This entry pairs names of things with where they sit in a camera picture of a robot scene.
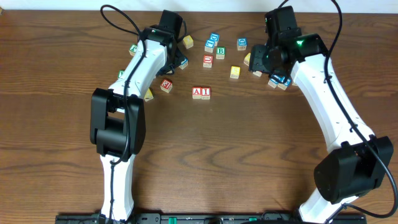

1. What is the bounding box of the blue D block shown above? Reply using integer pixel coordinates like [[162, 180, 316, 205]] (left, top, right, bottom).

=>
[[237, 38, 248, 51]]

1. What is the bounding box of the green V block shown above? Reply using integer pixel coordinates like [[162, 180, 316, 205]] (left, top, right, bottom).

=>
[[118, 70, 124, 78]]

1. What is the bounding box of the yellow block lower left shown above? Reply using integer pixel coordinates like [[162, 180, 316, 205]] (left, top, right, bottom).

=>
[[144, 88, 154, 102]]

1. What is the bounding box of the red I block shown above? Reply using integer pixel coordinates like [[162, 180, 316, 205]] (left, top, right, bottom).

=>
[[201, 87, 211, 100]]

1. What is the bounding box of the blue P block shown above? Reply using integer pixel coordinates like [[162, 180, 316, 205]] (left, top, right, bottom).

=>
[[179, 58, 188, 70]]

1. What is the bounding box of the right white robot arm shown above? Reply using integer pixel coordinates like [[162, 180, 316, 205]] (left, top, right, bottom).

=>
[[249, 3, 394, 223]]

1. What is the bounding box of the red U block right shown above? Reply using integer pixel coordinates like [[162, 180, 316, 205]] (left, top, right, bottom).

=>
[[253, 71, 262, 77]]

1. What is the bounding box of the yellow block upper right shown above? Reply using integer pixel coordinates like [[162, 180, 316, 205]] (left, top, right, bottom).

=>
[[244, 53, 251, 66]]

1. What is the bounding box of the green B block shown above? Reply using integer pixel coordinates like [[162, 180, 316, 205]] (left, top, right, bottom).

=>
[[216, 47, 226, 60]]

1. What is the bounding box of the yellow block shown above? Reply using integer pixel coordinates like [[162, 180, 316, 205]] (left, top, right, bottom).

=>
[[230, 66, 241, 79], [182, 35, 194, 49], [144, 88, 154, 102], [244, 53, 251, 66]]

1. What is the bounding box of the blue block pair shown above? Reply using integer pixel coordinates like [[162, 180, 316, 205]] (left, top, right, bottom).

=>
[[204, 39, 215, 53], [209, 32, 220, 47]]

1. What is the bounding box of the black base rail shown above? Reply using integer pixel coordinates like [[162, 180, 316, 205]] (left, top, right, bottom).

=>
[[55, 212, 367, 224]]

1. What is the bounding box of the blue block lower pair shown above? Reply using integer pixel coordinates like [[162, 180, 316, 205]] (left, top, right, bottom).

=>
[[204, 39, 215, 53]]

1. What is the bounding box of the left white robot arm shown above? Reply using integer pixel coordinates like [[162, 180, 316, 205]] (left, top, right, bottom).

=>
[[90, 10, 185, 223]]

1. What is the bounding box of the yellow block centre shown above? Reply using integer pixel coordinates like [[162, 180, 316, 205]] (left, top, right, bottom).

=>
[[230, 66, 241, 79]]

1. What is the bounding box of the red A block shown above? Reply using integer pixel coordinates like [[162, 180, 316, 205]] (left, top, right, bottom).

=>
[[192, 86, 201, 100]]

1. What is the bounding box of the yellow block top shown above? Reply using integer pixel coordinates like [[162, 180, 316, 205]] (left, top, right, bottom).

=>
[[182, 35, 194, 49]]

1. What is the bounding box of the red E block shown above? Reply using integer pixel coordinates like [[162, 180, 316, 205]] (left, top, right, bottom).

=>
[[160, 79, 173, 93]]

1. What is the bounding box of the blue block top pair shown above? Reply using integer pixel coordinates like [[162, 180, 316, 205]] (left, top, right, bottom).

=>
[[209, 32, 220, 47]]

